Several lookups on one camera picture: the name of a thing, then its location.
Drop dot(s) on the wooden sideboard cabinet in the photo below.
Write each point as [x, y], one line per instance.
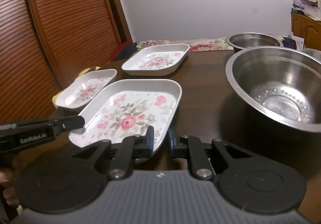
[306, 28]

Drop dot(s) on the pile of folded cloths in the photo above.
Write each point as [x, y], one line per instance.
[310, 8]

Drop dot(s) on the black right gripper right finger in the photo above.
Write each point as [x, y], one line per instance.
[204, 161]

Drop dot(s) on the brown louvered wardrobe door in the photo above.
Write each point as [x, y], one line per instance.
[45, 44]

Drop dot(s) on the left hand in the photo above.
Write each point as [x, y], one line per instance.
[7, 183]

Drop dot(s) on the right small steel bowl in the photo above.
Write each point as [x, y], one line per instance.
[313, 53]

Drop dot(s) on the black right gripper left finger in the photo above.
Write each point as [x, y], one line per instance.
[119, 159]

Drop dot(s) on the far steel bowl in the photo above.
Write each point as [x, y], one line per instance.
[243, 41]

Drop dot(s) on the large floral white tray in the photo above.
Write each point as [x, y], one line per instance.
[127, 108]

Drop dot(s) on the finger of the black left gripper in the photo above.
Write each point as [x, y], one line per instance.
[67, 124]

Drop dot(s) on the large steel bowl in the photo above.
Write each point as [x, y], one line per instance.
[281, 83]

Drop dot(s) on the small floral white tray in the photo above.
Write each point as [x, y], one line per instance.
[79, 93]

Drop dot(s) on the floral bed cover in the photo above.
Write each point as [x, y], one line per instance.
[196, 45]

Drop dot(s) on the far floral white tray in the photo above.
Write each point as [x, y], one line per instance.
[158, 60]

